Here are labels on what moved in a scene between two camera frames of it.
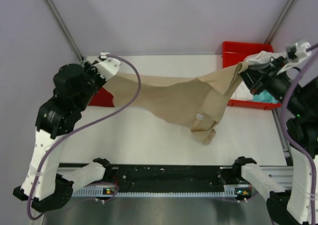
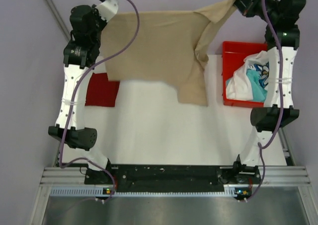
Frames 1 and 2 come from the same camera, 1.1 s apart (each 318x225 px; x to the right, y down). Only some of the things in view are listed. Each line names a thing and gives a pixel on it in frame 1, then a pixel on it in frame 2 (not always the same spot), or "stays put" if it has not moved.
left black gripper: (88, 68) to (96, 15)
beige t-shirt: (197, 103) to (168, 45)
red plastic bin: (235, 52) stays put
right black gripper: (254, 79) to (246, 4)
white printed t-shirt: (243, 92) stays put
